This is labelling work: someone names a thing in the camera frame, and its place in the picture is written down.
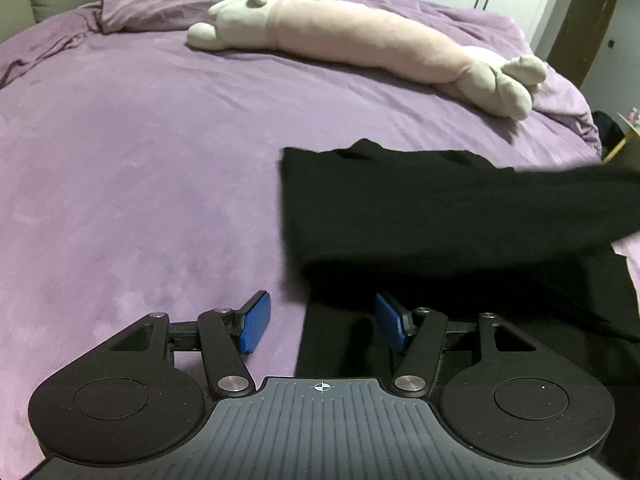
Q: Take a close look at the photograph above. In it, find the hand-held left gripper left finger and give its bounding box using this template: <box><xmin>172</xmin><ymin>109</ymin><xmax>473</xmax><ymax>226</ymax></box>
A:
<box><xmin>107</xmin><ymin>290</ymin><xmax>272</xmax><ymax>398</ymax></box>

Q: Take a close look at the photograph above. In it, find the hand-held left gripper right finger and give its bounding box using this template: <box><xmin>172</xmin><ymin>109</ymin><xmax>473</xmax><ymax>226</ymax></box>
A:
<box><xmin>375</xmin><ymin>293</ymin><xmax>543</xmax><ymax>398</ymax></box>

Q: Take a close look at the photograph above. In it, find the black garment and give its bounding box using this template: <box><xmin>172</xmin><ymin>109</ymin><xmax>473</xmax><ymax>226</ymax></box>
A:
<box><xmin>277</xmin><ymin>138</ymin><xmax>640</xmax><ymax>386</ymax></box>

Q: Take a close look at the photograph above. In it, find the purple bed blanket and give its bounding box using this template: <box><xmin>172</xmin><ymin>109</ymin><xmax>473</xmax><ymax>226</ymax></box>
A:
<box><xmin>0</xmin><ymin>0</ymin><xmax>640</xmax><ymax>480</ymax></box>

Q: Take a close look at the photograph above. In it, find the long pink plush toy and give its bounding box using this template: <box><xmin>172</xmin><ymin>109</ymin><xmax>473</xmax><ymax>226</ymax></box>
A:
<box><xmin>187</xmin><ymin>0</ymin><xmax>548</xmax><ymax>120</ymax></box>

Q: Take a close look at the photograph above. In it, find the dark wooden post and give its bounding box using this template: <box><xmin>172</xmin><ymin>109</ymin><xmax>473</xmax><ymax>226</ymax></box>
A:
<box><xmin>546</xmin><ymin>0</ymin><xmax>640</xmax><ymax>89</ymax></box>

